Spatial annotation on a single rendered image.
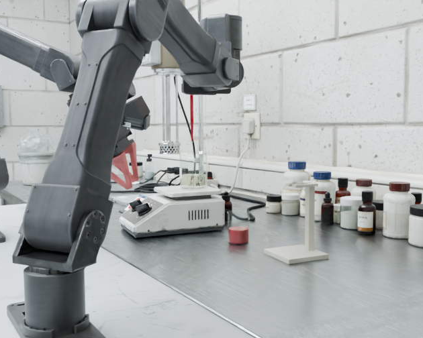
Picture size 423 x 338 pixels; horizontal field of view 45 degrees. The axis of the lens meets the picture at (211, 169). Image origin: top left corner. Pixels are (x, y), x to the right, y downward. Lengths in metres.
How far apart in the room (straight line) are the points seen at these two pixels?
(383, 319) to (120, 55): 0.43
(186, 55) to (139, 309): 0.38
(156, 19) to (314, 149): 0.89
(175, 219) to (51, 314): 0.53
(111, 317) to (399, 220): 0.63
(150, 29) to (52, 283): 0.32
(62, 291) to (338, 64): 1.03
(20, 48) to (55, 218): 0.57
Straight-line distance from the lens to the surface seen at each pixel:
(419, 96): 1.24
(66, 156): 0.58
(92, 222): 0.56
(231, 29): 0.93
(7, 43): 1.08
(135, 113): 0.96
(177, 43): 0.77
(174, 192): 1.05
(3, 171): 1.14
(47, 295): 0.56
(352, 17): 1.39
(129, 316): 0.64
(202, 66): 0.82
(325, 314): 0.64
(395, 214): 1.07
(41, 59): 1.03
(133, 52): 0.63
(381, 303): 0.70
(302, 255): 0.87
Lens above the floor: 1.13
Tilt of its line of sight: 5 degrees down
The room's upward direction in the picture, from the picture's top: straight up
